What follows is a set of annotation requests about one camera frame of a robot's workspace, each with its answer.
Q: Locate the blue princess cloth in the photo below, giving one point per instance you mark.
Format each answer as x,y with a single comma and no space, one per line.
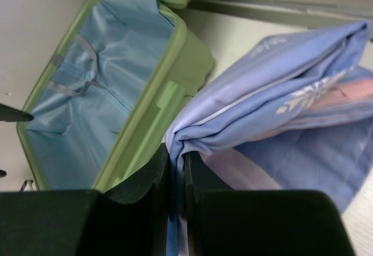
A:
294,113

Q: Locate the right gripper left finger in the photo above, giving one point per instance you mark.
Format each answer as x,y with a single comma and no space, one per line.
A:
129,219

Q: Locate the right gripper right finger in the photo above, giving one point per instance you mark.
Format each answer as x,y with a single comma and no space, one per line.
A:
224,221

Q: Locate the green suitcase blue lining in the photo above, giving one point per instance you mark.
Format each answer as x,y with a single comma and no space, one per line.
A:
119,77

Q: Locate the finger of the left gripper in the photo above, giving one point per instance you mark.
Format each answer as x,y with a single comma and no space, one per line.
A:
10,114

